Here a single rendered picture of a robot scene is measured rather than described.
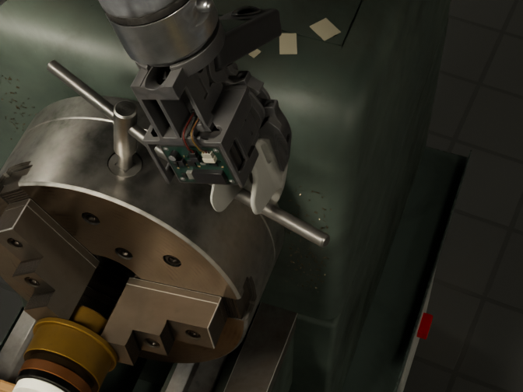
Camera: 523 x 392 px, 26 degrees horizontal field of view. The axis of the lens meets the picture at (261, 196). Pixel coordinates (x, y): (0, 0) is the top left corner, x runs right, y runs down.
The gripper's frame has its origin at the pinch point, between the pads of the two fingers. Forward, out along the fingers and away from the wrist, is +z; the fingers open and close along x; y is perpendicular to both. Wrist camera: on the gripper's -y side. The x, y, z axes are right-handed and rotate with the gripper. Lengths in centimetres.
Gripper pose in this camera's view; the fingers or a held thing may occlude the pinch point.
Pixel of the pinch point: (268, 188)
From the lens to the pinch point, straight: 100.1
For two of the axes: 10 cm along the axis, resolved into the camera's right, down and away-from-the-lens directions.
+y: -3.3, 7.6, -5.6
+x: 8.9, 0.5, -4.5
